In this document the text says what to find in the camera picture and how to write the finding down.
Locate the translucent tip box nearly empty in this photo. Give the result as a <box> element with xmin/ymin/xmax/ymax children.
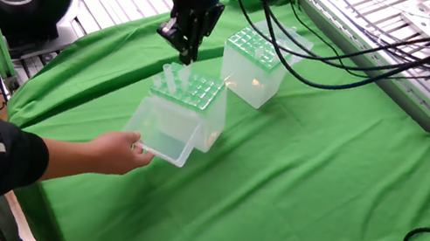
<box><xmin>214</xmin><ymin>14</ymin><xmax>317</xmax><ymax>118</ymax></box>

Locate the person's right hand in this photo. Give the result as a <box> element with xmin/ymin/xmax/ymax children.
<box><xmin>84</xmin><ymin>124</ymin><xmax>159</xmax><ymax>183</ymax></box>

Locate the green cloth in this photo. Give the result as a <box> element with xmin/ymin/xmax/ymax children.
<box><xmin>0</xmin><ymin>0</ymin><xmax>430</xmax><ymax>241</ymax></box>

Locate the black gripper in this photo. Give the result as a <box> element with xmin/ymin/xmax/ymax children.
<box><xmin>151</xmin><ymin>0</ymin><xmax>227</xmax><ymax>71</ymax></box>

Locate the bare right forearm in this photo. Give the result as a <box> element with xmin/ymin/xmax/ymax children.
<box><xmin>36</xmin><ymin>132</ymin><xmax>97</xmax><ymax>190</ymax></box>

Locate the translucent tip box holding tips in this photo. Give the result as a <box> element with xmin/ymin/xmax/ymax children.
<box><xmin>118</xmin><ymin>55</ymin><xmax>235</xmax><ymax>174</ymax></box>

